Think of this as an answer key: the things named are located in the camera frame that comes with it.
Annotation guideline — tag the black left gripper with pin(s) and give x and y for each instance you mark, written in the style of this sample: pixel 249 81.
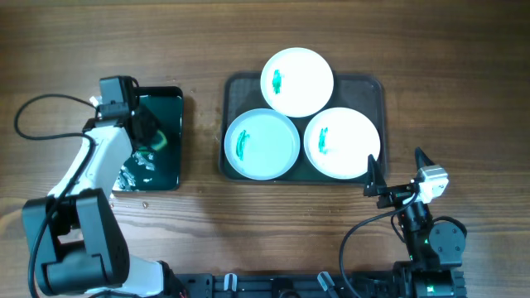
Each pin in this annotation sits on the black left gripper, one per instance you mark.
pixel 145 125

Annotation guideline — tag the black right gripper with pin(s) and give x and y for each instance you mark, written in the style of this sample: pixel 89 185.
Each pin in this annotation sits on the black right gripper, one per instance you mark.
pixel 396 193

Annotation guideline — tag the green yellow sponge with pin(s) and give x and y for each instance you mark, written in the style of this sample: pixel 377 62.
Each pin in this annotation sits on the green yellow sponge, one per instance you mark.
pixel 159 141

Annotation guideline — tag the white plate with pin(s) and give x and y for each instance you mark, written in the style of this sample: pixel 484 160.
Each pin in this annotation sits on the white plate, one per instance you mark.
pixel 262 144
pixel 297 82
pixel 338 142

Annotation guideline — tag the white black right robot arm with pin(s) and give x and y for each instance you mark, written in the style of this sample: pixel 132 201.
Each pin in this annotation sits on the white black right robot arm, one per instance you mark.
pixel 434 245

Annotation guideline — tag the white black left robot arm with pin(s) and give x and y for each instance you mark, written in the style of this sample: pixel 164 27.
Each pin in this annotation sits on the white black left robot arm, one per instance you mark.
pixel 131 144

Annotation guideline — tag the black water basin tray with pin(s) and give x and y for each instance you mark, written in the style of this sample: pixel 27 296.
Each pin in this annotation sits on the black water basin tray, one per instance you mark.
pixel 148 170

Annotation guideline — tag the black plate tray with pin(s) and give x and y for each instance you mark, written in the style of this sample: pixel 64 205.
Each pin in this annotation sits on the black plate tray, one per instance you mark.
pixel 361 92

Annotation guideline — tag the white top plate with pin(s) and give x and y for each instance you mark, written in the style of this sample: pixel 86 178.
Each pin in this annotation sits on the white top plate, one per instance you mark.
pixel 297 82

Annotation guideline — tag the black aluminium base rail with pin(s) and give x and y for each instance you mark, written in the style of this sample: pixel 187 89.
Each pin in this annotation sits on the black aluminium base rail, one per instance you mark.
pixel 290 285

